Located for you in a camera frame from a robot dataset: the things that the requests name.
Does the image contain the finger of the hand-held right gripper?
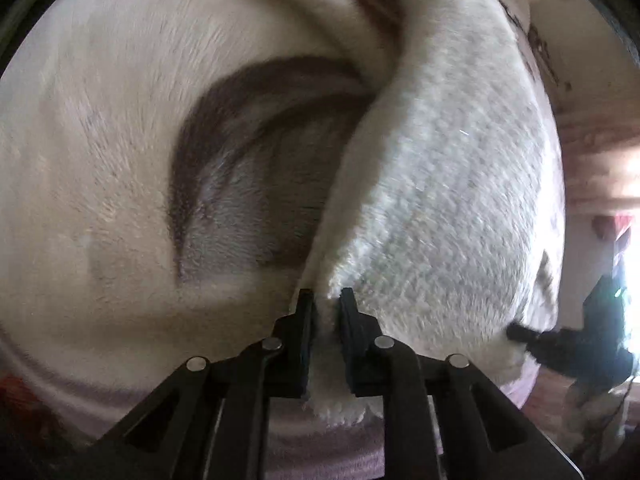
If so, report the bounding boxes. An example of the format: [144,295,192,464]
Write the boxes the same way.
[506,322,540,357]

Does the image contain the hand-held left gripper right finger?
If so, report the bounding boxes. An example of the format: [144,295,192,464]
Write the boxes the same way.
[338,288,584,480]

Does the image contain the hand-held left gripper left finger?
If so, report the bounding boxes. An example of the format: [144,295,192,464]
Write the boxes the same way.
[92,289,317,480]

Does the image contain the white knit jacket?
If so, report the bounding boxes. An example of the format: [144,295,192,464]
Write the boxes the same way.
[290,0,567,426]

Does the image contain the person's right forearm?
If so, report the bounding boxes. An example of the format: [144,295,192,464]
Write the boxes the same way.
[564,379,632,467]

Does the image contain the maroon clothes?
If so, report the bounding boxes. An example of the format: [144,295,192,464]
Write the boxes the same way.
[591,214,635,242]

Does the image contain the floral purple blanket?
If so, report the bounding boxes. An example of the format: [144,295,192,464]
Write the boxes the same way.
[0,0,568,480]

